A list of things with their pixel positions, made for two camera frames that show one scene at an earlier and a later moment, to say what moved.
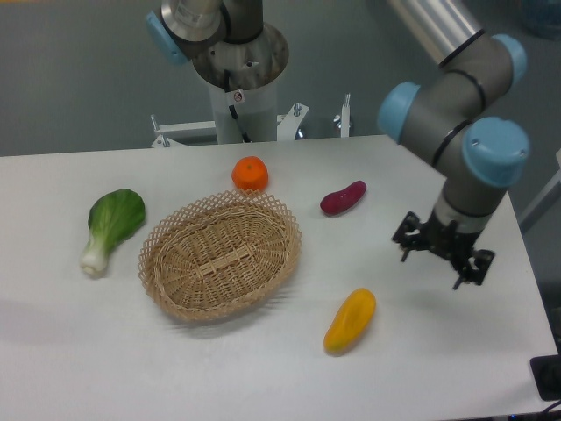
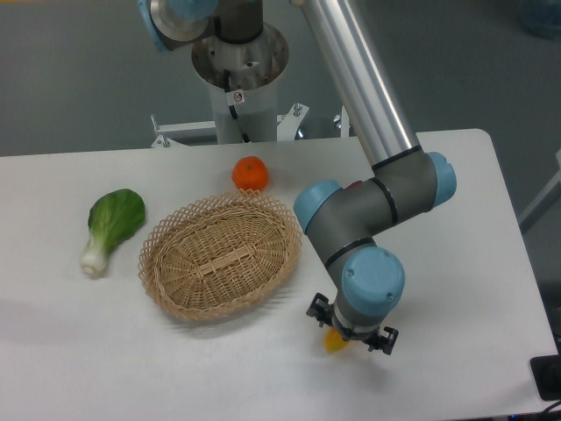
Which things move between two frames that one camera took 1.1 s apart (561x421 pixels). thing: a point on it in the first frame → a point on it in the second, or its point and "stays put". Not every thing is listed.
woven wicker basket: [220, 256] stays put
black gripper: [447, 241] → [322, 310]
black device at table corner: [546, 370] stays put
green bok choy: [112, 217] stays put
